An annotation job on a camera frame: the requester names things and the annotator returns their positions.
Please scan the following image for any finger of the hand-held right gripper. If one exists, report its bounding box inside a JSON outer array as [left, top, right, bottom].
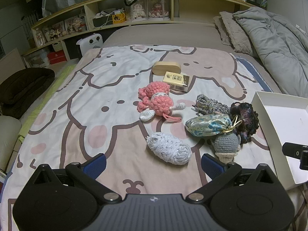
[[299, 150, 308, 170], [282, 142, 308, 160]]

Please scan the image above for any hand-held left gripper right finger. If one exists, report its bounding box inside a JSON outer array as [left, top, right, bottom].
[[186, 153, 277, 203]]

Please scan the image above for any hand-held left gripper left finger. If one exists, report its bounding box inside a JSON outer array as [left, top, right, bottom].
[[31, 153, 123, 203]]

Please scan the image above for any white cardboard box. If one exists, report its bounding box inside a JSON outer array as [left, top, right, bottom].
[[250, 91, 308, 190]]

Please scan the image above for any navy white twisted cord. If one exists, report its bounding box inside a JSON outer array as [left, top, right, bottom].
[[192, 94, 229, 115]]

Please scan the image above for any pink crochet doll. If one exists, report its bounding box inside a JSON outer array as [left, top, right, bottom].
[[137, 81, 186, 123]]

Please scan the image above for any grey crochet ice cream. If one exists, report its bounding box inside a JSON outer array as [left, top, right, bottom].
[[213, 133, 241, 165]]

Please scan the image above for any blue brocade pouch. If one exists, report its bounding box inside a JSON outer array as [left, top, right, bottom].
[[185, 114, 233, 137]]

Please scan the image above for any white crochet doily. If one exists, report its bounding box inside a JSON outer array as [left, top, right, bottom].
[[146, 133, 192, 165]]

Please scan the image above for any dark crochet scrunchie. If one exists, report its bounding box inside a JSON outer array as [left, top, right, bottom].
[[229, 102, 260, 145]]

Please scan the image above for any printed cartoon blanket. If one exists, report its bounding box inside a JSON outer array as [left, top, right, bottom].
[[0, 44, 293, 231]]

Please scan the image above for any light green mat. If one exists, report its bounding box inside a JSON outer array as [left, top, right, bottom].
[[18, 65, 77, 142]]

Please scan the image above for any yellow paper box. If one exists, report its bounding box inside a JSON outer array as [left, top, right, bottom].
[[163, 71, 190, 92]]

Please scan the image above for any grey comforter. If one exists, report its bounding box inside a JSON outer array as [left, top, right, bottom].
[[232, 7, 308, 97]]

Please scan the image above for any dark brown cushion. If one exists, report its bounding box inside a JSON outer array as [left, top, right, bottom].
[[0, 68, 56, 119]]

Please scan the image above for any oval wooden box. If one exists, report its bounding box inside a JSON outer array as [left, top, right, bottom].
[[152, 61, 181, 76]]

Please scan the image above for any red box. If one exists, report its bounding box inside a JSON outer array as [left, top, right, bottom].
[[47, 50, 66, 64]]

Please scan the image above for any white space heater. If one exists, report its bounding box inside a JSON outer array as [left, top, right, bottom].
[[76, 35, 104, 59]]

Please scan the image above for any clear plastic bin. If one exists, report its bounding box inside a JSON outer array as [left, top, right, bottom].
[[24, 49, 50, 68]]

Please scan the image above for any beige fluffy pillow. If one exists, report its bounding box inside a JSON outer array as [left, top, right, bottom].
[[213, 16, 233, 46], [219, 11, 253, 54]]

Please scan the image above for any clear water bottle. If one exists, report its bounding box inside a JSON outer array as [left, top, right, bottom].
[[36, 28, 46, 47]]

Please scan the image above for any figure photo print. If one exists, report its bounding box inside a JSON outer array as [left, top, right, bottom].
[[49, 21, 65, 40], [64, 16, 81, 33]]

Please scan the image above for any taupe bed sheet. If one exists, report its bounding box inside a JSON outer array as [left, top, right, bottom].
[[102, 23, 284, 94]]

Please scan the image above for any black box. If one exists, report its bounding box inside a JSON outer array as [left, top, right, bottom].
[[93, 17, 113, 28]]

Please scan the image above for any yellow storage box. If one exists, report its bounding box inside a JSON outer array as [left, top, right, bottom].
[[112, 13, 126, 24]]

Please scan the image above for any clear doll display case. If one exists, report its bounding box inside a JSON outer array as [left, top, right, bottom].
[[130, 0, 148, 22], [147, 0, 170, 21]]

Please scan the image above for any wooden headboard shelf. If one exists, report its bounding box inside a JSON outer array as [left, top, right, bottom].
[[23, 0, 259, 68]]

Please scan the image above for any white charger cable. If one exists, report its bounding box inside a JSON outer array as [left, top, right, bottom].
[[96, 9, 122, 27]]

